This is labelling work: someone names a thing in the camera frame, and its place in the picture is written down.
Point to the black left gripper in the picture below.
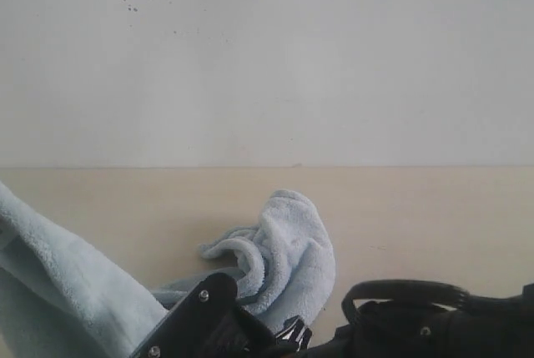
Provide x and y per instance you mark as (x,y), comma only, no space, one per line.
(288,339)

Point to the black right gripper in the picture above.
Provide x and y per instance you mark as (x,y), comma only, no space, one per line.
(394,329)

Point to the light blue fluffy towel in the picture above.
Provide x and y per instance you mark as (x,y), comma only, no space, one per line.
(61,297)

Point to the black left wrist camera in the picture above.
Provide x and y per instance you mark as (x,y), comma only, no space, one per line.
(208,322)

